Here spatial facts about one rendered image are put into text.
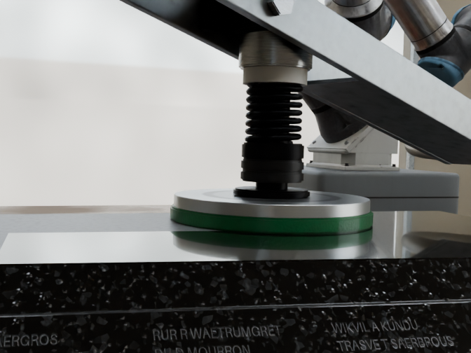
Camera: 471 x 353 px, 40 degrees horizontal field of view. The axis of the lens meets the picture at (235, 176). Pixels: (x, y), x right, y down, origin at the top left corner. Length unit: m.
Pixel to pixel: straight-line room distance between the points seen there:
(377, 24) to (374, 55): 1.01
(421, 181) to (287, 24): 1.04
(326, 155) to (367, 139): 0.12
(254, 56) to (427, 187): 1.03
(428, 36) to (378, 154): 0.40
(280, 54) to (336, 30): 0.07
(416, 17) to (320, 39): 0.72
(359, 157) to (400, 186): 0.13
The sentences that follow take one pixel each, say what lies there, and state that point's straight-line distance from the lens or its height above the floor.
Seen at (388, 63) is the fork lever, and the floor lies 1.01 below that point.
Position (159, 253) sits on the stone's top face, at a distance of 0.49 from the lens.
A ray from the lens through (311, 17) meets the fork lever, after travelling 0.67.
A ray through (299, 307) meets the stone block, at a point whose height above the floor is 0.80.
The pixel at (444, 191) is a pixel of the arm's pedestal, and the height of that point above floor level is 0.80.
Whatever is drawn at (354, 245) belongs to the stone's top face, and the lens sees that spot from 0.56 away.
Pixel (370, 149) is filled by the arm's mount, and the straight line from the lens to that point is 1.67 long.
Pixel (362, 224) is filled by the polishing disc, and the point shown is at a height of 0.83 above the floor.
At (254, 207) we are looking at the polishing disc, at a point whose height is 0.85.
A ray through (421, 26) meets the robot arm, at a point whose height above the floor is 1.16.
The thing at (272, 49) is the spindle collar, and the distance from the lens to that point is 0.67.
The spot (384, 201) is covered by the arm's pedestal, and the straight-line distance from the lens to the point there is 1.59.
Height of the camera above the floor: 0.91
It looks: 3 degrees down
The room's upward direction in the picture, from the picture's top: 2 degrees clockwise
